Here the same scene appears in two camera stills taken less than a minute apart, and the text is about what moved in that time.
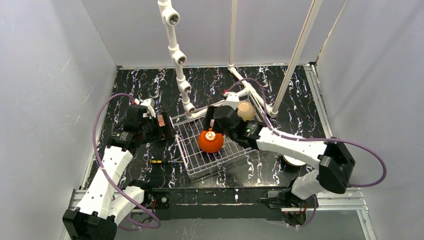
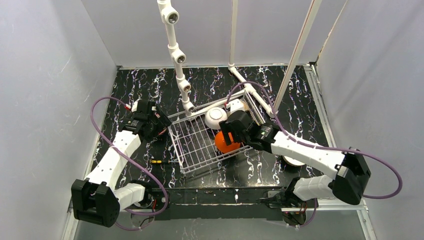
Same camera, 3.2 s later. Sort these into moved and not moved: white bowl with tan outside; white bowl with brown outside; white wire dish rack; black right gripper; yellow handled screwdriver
Moved: white bowl with brown outside; black right gripper
Not moved: white wire dish rack; yellow handled screwdriver; white bowl with tan outside
